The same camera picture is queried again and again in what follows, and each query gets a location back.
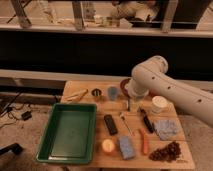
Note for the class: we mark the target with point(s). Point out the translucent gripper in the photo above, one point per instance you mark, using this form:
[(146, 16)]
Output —
[(134, 105)]

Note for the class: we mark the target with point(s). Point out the yellow banana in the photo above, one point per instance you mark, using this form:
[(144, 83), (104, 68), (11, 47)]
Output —
[(77, 95)]

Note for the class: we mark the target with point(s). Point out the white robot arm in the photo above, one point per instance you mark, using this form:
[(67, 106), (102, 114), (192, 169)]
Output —
[(150, 75)]

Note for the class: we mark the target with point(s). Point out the green plastic tray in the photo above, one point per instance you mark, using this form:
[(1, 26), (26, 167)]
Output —
[(69, 135)]

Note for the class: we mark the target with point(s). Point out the metal spoon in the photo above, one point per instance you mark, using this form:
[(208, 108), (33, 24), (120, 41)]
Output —
[(121, 115)]

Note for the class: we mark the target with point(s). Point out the red bowl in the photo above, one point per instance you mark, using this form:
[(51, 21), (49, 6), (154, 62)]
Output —
[(153, 94)]

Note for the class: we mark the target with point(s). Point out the purple bowl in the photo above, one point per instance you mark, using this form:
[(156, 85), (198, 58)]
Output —
[(123, 85)]

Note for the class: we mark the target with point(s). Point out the white lidded container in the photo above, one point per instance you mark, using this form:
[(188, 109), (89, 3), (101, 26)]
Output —
[(159, 103)]

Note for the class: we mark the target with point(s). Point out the wooden table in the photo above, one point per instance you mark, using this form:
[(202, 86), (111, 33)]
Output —
[(140, 162)]

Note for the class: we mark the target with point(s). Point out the black remote control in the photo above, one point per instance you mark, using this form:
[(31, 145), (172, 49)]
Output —
[(109, 121)]

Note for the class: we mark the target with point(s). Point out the orange carrot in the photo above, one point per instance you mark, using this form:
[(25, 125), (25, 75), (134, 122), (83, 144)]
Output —
[(145, 147)]

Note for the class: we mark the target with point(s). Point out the blue cloth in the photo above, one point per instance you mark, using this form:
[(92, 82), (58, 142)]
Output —
[(166, 128)]

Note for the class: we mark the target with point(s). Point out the blue sponge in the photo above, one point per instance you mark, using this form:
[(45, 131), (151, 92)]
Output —
[(126, 147)]

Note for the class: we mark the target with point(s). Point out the orange fruit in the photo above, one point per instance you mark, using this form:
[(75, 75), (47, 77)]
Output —
[(108, 146)]

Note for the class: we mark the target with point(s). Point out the bunch of dark grapes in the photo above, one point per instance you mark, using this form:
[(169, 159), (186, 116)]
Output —
[(168, 153)]

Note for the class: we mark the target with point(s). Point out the black power adapter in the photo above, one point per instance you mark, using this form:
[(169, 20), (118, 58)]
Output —
[(26, 115)]

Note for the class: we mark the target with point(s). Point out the black handled tool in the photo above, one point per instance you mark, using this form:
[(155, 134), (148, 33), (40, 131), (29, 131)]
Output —
[(146, 120)]

